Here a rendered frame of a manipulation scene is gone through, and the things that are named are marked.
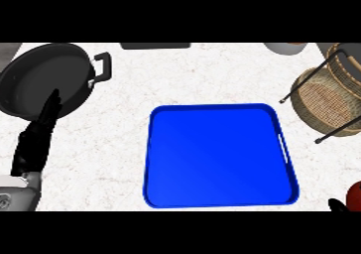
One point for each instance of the tiered wicker basket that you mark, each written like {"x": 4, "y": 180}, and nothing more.
{"x": 327, "y": 99}

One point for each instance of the dark grey flat appliance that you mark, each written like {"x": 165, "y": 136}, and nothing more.
{"x": 156, "y": 45}

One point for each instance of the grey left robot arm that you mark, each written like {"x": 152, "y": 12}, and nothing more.
{"x": 16, "y": 196}

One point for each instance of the red tomato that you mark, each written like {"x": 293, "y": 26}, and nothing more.
{"x": 358, "y": 197}

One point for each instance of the pale grey round container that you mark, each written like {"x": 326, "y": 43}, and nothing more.
{"x": 286, "y": 48}

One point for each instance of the blue plastic tray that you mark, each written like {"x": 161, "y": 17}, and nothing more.
{"x": 220, "y": 155}

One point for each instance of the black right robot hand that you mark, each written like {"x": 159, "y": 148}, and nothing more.
{"x": 339, "y": 205}

